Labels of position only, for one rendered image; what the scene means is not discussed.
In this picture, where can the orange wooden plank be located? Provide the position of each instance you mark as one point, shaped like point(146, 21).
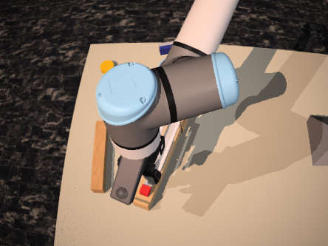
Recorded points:
point(98, 180)

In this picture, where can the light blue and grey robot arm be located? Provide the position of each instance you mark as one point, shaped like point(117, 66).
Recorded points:
point(135, 101)

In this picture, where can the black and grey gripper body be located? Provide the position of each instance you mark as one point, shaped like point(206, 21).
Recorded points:
point(150, 163)

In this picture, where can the orange short cylinder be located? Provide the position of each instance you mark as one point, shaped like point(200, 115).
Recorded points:
point(105, 66)

